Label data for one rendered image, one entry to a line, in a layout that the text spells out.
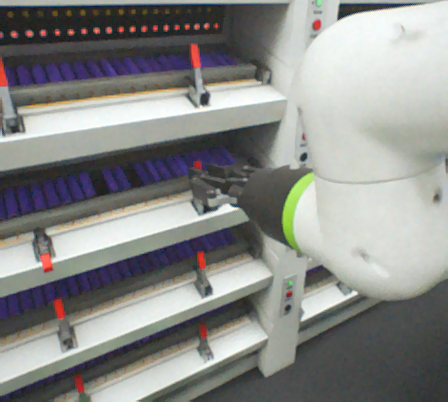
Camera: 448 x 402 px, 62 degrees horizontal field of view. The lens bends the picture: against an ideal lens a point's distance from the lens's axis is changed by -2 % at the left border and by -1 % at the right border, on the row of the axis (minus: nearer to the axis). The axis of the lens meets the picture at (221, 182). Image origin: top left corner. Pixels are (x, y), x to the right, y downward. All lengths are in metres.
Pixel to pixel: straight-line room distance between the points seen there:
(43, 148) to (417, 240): 0.44
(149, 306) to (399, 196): 0.58
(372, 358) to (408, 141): 0.98
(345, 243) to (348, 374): 0.86
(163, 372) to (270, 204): 0.59
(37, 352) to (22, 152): 0.36
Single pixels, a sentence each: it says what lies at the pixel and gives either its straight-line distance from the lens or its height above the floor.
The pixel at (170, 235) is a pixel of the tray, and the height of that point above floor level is 0.52.
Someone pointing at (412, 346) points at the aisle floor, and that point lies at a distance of 1.28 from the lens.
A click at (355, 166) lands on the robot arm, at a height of 0.78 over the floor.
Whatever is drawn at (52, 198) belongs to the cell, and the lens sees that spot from 0.68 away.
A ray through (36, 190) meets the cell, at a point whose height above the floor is 0.60.
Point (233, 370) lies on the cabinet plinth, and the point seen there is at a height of 0.03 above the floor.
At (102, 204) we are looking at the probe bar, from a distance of 0.66.
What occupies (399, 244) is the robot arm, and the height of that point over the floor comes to 0.73.
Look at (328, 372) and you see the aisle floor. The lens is 1.14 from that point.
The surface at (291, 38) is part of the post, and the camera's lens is 0.66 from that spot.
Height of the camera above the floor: 0.89
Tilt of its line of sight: 26 degrees down
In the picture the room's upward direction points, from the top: straight up
